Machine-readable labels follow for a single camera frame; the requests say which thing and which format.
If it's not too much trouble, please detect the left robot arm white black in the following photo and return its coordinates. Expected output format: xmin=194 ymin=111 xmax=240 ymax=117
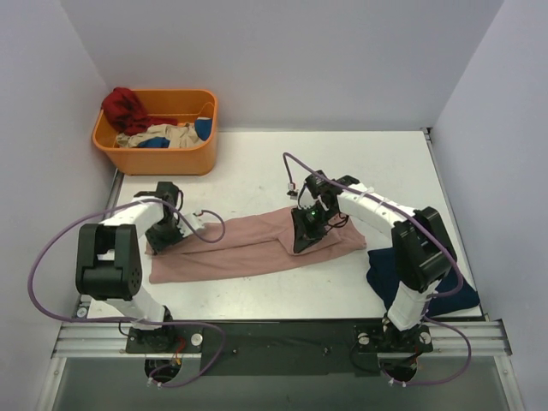
xmin=75 ymin=182 xmax=184 ymax=353

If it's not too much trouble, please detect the purple cable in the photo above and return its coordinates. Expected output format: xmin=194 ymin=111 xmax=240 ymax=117
xmin=282 ymin=152 xmax=473 ymax=389
xmin=27 ymin=199 xmax=227 ymax=390

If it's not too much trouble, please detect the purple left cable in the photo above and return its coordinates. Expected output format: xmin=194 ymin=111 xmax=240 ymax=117
xmin=27 ymin=199 xmax=227 ymax=390

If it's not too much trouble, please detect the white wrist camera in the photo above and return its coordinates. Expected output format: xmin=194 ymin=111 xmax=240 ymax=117
xmin=181 ymin=212 xmax=205 ymax=236
xmin=287 ymin=182 xmax=298 ymax=199

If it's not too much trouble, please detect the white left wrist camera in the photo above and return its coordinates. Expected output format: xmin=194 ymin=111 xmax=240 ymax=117
xmin=181 ymin=212 xmax=205 ymax=236

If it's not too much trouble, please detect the red garment in bin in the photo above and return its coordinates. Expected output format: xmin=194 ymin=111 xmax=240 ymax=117
xmin=101 ymin=87 xmax=178 ymax=135

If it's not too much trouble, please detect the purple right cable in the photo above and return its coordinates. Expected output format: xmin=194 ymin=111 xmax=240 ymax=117
xmin=282 ymin=152 xmax=473 ymax=389

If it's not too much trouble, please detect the aluminium frame rail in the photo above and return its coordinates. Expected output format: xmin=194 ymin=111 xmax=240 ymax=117
xmin=52 ymin=319 xmax=512 ymax=358

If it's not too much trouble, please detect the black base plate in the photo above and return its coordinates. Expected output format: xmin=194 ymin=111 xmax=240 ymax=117
xmin=125 ymin=319 xmax=433 ymax=382

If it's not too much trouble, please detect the pink printed t-shirt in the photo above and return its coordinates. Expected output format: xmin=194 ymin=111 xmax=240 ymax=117
xmin=149 ymin=207 xmax=366 ymax=284

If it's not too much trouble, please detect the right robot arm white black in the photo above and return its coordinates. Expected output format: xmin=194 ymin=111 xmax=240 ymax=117
xmin=291 ymin=170 xmax=456 ymax=350

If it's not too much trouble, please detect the blue garment in bin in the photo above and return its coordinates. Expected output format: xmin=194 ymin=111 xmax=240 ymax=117
xmin=139 ymin=117 xmax=214 ymax=150

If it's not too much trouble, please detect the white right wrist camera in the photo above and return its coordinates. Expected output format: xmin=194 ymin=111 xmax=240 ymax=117
xmin=287 ymin=182 xmax=298 ymax=199

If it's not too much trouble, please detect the folded navy t-shirt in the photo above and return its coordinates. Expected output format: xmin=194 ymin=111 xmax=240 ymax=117
xmin=366 ymin=248 xmax=480 ymax=318

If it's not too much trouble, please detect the orange plastic bin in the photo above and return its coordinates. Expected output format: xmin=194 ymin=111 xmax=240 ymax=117
xmin=92 ymin=89 xmax=218 ymax=176

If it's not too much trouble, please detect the beige garment in bin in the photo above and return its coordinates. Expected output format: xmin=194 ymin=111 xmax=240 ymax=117
xmin=116 ymin=123 xmax=204 ymax=149

